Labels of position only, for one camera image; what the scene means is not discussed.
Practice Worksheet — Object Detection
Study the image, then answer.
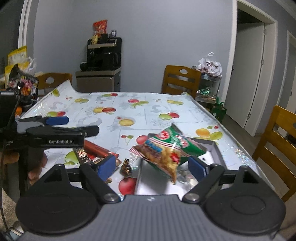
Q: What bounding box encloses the orange foil wafer bar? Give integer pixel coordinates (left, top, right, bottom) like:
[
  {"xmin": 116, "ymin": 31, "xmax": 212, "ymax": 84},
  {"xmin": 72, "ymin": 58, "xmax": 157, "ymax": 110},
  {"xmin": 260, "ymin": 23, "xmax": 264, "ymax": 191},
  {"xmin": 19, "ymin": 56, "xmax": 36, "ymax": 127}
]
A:
[{"xmin": 84, "ymin": 140, "xmax": 119, "ymax": 158}]

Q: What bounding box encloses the green prawn cracker bag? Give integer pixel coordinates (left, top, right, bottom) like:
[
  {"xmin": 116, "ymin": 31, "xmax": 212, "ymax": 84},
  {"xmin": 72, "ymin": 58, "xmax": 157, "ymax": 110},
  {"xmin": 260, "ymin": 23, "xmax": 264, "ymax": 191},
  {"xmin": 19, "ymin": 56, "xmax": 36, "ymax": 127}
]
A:
[{"xmin": 130, "ymin": 124, "xmax": 207, "ymax": 184}]

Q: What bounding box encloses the person left hand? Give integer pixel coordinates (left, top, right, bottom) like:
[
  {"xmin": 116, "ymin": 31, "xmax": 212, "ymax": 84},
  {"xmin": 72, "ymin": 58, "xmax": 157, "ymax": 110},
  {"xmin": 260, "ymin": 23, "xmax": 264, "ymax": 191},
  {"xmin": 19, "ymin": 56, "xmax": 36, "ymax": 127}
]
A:
[{"xmin": 4, "ymin": 152, "xmax": 48, "ymax": 185}]

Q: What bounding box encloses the gold brown wrapped candy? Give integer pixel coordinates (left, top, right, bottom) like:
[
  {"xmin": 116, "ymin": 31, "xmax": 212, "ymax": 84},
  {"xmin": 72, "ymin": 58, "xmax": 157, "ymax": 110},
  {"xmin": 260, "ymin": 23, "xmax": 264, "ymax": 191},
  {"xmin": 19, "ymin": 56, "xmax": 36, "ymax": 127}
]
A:
[{"xmin": 120, "ymin": 159, "xmax": 132, "ymax": 176}]

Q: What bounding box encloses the fruit pattern tablecloth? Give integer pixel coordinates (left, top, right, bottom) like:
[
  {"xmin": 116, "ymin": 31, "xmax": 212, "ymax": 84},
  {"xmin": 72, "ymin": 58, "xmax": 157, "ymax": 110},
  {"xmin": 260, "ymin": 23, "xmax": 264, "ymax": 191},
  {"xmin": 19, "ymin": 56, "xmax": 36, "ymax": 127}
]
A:
[{"xmin": 24, "ymin": 81, "xmax": 266, "ymax": 197}]

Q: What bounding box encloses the black spicy snack bag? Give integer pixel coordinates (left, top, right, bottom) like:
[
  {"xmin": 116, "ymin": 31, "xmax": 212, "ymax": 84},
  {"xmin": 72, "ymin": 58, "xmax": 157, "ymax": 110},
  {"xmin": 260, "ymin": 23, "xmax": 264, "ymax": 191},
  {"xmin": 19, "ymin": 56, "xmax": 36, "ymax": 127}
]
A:
[{"xmin": 8, "ymin": 64, "xmax": 39, "ymax": 106}]

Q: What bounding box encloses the left wooden chair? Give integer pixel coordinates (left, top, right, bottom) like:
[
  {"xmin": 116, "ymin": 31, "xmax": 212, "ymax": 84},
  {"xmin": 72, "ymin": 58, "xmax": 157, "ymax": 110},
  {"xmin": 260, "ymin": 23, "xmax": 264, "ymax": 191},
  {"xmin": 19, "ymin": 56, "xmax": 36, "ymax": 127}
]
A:
[{"xmin": 37, "ymin": 72, "xmax": 72, "ymax": 96}]

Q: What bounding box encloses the wooden chair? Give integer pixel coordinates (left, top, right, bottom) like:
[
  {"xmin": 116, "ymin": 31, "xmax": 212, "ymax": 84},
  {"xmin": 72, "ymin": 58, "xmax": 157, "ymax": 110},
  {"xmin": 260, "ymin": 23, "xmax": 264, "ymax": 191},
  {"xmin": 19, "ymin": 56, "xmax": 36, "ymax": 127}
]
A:
[
  {"xmin": 161, "ymin": 65, "xmax": 202, "ymax": 99},
  {"xmin": 37, "ymin": 72, "xmax": 72, "ymax": 96},
  {"xmin": 252, "ymin": 105, "xmax": 295, "ymax": 202}
]

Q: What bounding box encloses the grey shallow tray box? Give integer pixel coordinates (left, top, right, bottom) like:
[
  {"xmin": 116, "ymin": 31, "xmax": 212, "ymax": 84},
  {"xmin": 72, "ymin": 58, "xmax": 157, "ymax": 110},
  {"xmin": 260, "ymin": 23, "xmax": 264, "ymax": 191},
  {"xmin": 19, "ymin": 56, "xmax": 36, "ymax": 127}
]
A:
[{"xmin": 134, "ymin": 138, "xmax": 226, "ymax": 199}]

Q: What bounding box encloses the black grey water dispenser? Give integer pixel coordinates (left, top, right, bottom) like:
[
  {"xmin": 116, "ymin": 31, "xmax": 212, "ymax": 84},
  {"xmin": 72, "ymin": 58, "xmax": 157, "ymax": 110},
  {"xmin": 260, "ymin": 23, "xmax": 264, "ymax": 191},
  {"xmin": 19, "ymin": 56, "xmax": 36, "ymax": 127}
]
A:
[{"xmin": 75, "ymin": 36, "xmax": 122, "ymax": 93}]

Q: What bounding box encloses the green bag on floor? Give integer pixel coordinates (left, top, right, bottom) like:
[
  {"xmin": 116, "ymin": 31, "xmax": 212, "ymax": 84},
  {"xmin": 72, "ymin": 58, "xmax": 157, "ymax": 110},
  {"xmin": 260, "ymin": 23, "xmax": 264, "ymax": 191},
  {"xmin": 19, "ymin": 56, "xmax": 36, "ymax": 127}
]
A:
[{"xmin": 210, "ymin": 97, "xmax": 227, "ymax": 122}]

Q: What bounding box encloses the yellow snack bag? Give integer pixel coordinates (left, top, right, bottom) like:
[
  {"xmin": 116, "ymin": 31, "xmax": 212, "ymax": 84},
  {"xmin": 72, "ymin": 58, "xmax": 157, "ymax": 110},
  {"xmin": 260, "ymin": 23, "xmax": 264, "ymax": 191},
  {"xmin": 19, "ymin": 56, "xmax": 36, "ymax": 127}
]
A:
[{"xmin": 5, "ymin": 46, "xmax": 29, "ymax": 75}]

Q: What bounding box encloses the right wooden chair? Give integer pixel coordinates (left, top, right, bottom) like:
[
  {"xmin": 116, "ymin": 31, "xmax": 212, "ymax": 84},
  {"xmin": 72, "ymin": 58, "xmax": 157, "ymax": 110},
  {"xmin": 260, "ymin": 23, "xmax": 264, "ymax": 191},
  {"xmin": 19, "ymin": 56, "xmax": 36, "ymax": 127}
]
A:
[{"xmin": 252, "ymin": 105, "xmax": 295, "ymax": 202}]

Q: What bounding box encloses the metal side shelf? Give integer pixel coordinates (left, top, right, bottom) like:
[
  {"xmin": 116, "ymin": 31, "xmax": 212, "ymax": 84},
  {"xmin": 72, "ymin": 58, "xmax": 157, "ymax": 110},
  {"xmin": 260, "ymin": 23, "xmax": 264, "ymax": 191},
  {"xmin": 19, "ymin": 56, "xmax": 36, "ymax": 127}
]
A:
[{"xmin": 195, "ymin": 73, "xmax": 221, "ymax": 111}]

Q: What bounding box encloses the far wooden chair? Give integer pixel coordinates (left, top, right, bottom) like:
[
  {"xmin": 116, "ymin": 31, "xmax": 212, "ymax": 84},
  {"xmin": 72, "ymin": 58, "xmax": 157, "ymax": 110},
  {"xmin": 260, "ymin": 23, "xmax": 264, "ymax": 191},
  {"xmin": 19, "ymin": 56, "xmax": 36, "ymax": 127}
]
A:
[{"xmin": 161, "ymin": 65, "xmax": 202, "ymax": 99}]

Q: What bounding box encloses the red snack bag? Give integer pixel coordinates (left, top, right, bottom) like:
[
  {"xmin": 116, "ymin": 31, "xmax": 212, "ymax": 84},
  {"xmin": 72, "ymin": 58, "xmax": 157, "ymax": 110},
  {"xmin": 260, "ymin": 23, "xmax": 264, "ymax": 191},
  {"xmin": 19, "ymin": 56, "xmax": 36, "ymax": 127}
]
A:
[{"xmin": 93, "ymin": 20, "xmax": 107, "ymax": 35}]

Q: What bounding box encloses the white plastic bag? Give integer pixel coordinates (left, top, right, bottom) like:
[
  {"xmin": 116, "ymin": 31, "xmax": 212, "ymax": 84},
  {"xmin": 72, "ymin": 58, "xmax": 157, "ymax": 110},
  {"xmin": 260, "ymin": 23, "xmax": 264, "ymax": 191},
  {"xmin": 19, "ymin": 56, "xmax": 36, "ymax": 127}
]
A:
[{"xmin": 197, "ymin": 52, "xmax": 222, "ymax": 78}]

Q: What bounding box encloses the white door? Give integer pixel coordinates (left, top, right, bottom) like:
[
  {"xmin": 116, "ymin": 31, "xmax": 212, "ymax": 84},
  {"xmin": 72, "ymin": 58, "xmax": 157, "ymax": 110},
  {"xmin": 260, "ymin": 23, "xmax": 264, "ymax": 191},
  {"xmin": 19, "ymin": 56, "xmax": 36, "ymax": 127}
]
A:
[{"xmin": 225, "ymin": 23, "xmax": 264, "ymax": 127}]

